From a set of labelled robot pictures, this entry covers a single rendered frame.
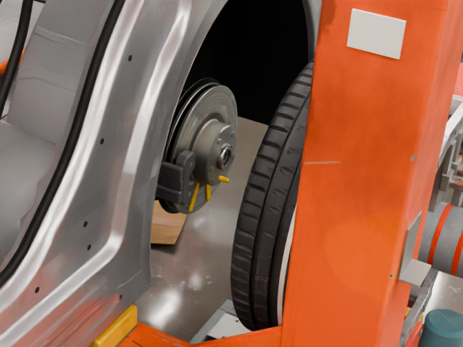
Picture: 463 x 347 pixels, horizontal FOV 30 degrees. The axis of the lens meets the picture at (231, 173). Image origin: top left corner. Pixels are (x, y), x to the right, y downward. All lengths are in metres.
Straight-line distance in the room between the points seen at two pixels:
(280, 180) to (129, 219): 0.29
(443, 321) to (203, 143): 0.66
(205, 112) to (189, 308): 1.06
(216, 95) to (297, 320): 0.80
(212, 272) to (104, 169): 1.58
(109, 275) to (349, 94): 0.66
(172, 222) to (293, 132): 1.70
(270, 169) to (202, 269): 1.49
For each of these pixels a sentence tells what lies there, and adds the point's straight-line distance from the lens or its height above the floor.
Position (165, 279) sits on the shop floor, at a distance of 3.03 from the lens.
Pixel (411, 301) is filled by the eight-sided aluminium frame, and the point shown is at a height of 0.60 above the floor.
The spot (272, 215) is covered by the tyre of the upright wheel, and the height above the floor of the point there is 0.98.
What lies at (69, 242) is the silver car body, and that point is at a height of 0.99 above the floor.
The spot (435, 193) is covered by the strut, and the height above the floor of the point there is 0.96.
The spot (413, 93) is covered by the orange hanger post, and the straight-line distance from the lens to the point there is 1.12.
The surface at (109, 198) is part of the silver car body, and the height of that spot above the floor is 1.01.
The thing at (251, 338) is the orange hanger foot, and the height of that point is 0.79.
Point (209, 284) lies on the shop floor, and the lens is 3.01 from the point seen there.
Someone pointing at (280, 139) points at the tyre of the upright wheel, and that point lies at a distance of 1.63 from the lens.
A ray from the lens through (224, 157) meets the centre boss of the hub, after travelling 2.03.
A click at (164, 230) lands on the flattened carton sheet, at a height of 0.01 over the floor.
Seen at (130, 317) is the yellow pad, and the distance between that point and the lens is 1.76.
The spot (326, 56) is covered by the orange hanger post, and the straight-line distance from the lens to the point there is 1.15.
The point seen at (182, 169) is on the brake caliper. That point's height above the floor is 0.89.
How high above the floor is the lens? 1.86
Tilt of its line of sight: 31 degrees down
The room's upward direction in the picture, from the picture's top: 4 degrees clockwise
